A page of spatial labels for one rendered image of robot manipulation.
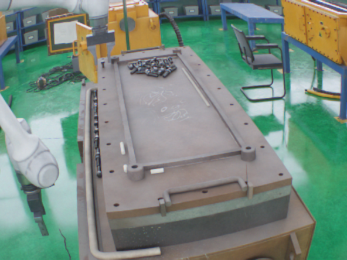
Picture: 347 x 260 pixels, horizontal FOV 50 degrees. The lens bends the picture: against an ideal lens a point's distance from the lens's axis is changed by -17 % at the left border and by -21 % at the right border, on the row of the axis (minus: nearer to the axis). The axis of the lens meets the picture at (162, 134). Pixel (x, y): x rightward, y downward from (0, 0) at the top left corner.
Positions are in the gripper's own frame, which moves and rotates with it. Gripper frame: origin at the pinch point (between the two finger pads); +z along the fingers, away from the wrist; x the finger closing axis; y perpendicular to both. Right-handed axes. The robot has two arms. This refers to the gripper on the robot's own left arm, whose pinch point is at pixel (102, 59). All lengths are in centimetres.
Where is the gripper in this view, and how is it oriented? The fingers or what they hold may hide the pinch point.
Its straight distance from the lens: 195.4
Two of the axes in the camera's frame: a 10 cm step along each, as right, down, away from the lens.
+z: 0.9, 8.9, 4.4
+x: -9.8, 1.5, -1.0
